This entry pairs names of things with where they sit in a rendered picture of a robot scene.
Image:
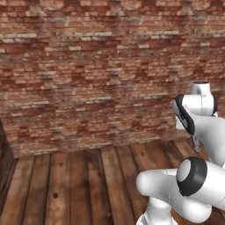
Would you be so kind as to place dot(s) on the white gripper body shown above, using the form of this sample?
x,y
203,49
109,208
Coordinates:
x,y
181,123

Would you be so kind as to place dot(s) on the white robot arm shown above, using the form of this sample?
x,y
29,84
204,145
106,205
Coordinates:
x,y
202,181

